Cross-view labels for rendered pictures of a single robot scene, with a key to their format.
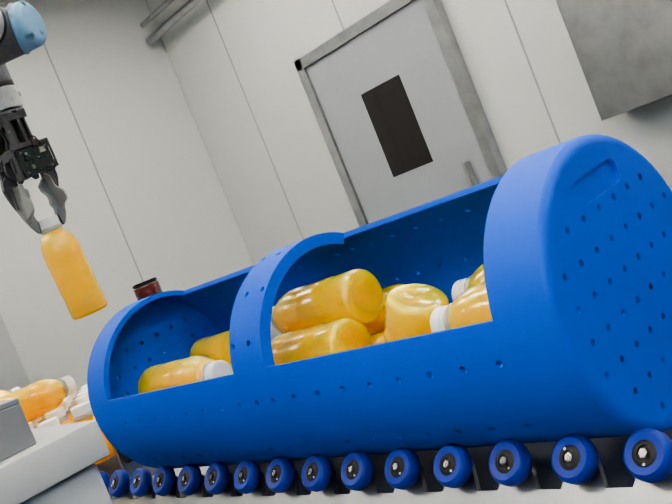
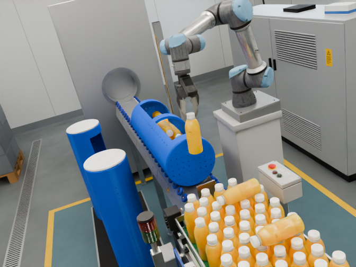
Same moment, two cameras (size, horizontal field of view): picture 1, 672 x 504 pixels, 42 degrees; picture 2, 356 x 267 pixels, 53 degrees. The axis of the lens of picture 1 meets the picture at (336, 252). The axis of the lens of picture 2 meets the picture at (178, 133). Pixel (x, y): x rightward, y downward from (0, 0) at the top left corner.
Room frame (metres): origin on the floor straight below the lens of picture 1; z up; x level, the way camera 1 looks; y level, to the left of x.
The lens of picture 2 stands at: (2.92, 1.12, 1.99)
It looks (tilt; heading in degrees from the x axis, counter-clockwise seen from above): 23 degrees down; 209
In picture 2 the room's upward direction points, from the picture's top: 13 degrees counter-clockwise
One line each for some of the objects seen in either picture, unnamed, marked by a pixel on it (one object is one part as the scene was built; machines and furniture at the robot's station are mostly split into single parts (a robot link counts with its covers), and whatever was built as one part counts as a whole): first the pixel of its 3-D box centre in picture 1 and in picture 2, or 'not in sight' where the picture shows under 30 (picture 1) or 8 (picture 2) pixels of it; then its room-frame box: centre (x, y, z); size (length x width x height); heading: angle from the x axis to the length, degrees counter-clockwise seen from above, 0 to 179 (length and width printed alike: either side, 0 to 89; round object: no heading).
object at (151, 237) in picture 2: not in sight; (150, 232); (2.08, 0.46, 1.18); 0.06 x 0.06 x 0.05
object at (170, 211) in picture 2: not in sight; (174, 218); (1.73, 0.34, 0.95); 0.10 x 0.07 x 0.10; 133
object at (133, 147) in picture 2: not in sight; (136, 159); (0.12, -0.98, 0.31); 0.06 x 0.06 x 0.63; 43
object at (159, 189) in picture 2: not in sight; (163, 204); (0.84, -0.31, 0.31); 0.06 x 0.06 x 0.63; 43
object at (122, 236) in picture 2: not in sight; (123, 214); (1.33, -0.32, 0.59); 0.28 x 0.28 x 0.88
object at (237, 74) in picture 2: not in sight; (240, 77); (0.90, 0.51, 1.37); 0.13 x 0.12 x 0.14; 74
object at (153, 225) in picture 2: (148, 292); (147, 222); (2.08, 0.46, 1.23); 0.06 x 0.06 x 0.04
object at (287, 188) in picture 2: not in sight; (279, 180); (1.51, 0.81, 1.05); 0.20 x 0.10 x 0.10; 43
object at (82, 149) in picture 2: not in sight; (98, 171); (0.80, -0.92, 0.59); 0.28 x 0.28 x 0.88
